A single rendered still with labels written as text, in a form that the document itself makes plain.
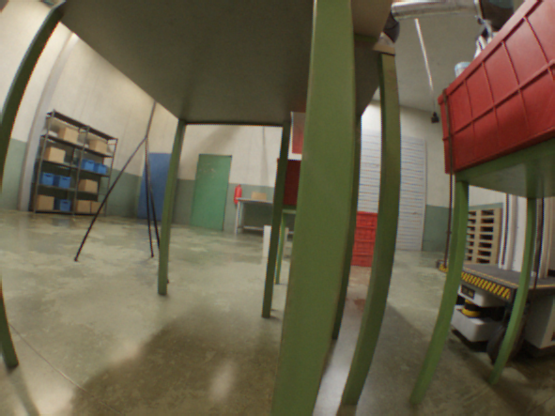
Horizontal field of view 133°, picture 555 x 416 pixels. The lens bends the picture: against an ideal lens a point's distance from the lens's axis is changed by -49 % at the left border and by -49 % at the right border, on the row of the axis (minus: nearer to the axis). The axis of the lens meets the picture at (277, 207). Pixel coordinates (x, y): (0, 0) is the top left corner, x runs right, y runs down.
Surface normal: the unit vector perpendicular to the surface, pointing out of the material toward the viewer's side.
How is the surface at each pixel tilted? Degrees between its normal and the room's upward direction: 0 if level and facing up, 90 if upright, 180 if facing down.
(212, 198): 90
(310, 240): 90
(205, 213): 90
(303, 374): 90
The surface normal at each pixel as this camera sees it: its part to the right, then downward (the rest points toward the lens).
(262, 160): -0.10, -0.06
